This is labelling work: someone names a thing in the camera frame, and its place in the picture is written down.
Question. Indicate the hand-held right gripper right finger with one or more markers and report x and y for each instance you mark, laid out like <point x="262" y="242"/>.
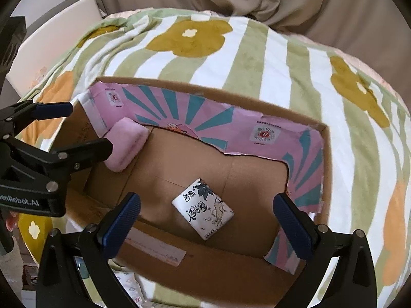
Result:
<point x="290" y="227"/>

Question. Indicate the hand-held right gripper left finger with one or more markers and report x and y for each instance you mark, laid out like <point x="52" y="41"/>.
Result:
<point x="126" y="221"/>

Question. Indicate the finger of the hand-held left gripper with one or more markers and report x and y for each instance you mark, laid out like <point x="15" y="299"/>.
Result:
<point x="56" y="109"/>
<point x="93" y="149"/>

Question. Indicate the pink towel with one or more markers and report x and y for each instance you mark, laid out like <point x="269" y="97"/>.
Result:
<point x="125" y="144"/>

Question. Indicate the white printed tissue packet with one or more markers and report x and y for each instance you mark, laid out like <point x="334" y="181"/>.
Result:
<point x="203" y="208"/>

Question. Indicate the pink lined cardboard box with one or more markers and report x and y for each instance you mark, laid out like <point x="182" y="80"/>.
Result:
<point x="205" y="173"/>

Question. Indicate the person's left hand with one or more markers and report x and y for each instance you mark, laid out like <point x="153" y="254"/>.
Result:
<point x="10" y="220"/>

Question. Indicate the white patterned packet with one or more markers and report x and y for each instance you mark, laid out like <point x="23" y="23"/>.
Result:
<point x="128" y="287"/>

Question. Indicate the white headboard panel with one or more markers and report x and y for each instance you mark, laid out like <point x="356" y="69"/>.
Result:
<point x="54" y="35"/>

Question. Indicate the striped flower blanket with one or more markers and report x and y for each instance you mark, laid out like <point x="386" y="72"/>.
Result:
<point x="257" y="57"/>

